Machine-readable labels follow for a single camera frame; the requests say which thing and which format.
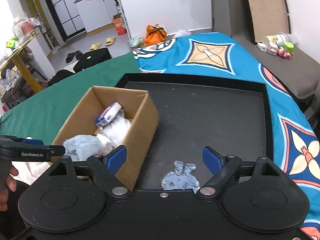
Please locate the black shallow tray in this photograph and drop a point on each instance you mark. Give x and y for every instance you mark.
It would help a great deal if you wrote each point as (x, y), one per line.
(231, 116)

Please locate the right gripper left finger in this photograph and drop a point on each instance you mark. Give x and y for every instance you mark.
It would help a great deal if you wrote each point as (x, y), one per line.
(94, 178)

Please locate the white plastic bag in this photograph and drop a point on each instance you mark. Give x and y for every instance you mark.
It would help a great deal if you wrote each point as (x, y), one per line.
(182, 33)

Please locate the green cup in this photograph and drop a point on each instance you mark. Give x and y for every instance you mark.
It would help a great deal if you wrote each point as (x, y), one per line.
(289, 47)

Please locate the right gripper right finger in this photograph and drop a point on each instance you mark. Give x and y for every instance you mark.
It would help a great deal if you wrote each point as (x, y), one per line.
(227, 171)

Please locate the green cloth cover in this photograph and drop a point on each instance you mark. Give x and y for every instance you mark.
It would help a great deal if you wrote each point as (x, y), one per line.
(42, 115)

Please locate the yellow slipper right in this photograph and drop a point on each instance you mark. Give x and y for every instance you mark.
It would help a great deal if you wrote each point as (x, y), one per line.
(110, 41)

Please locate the orange cardboard box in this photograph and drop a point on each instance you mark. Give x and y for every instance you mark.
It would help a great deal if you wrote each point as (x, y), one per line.
(118, 24)

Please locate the white soft bundle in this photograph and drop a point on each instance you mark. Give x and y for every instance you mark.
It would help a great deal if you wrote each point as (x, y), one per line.
(113, 135)

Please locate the blue fluffy plush toy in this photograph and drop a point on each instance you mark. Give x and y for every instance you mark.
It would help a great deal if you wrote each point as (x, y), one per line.
(81, 147)

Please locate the white kitchen cabinet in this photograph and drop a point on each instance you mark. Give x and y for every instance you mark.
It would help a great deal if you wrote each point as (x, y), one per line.
(96, 13)

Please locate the person left hand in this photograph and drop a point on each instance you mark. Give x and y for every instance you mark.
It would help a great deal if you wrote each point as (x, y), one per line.
(10, 184)

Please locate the blue tissue packet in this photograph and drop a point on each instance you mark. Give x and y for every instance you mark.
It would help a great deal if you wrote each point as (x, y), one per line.
(108, 114)

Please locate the blue patterned blanket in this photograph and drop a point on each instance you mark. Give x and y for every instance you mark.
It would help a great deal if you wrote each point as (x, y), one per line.
(296, 147)

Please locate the yellow slipper left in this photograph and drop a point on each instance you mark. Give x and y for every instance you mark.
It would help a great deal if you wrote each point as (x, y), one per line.
(95, 46)

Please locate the orange bag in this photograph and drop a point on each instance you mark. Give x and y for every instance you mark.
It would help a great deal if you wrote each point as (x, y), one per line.
(155, 34)

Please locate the black slipper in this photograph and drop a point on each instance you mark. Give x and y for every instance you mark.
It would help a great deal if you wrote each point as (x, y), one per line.
(70, 57)
(78, 55)

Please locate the black slipper right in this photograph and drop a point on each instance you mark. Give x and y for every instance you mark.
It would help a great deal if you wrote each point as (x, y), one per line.
(78, 55)

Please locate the yellow table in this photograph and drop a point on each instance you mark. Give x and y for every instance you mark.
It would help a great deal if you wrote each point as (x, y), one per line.
(18, 62)

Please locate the blue bunny cloth patch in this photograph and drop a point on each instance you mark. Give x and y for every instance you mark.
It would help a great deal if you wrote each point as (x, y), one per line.
(181, 178)

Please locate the brown cardboard box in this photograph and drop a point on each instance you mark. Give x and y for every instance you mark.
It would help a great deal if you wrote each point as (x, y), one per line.
(134, 129)

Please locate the brown leaning board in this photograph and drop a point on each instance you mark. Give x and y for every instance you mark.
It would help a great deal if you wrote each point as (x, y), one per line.
(269, 17)

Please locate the white container on ledge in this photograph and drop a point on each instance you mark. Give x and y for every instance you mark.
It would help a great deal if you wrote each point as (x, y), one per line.
(280, 38)

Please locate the black slipper left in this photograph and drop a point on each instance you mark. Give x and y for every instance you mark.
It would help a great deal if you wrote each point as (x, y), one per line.
(70, 57)

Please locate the black stool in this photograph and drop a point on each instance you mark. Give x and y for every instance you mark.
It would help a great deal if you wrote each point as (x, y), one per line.
(91, 58)

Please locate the yellow slipper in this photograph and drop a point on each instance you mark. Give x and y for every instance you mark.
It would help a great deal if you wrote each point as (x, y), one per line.
(110, 41)
(95, 46)

